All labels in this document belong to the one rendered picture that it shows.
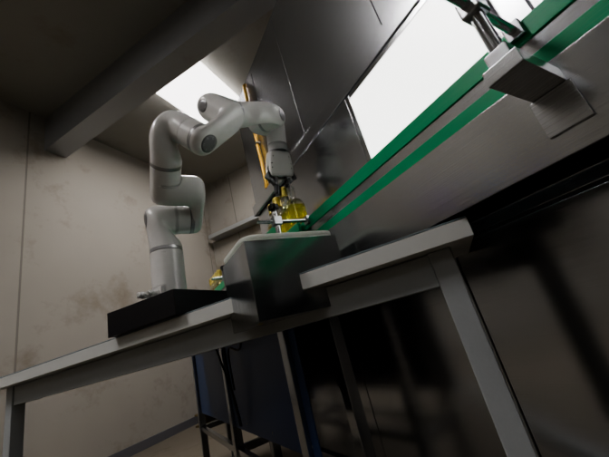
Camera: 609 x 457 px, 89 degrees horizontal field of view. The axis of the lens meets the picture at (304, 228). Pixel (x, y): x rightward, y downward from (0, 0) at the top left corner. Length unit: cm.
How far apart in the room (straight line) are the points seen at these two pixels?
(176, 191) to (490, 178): 79
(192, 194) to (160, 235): 15
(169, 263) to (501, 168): 84
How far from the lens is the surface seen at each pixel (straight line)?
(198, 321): 79
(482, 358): 61
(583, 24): 57
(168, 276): 97
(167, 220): 104
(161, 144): 95
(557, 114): 52
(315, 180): 121
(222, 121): 92
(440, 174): 59
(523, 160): 53
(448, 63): 87
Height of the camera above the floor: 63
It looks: 19 degrees up
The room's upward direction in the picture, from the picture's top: 15 degrees counter-clockwise
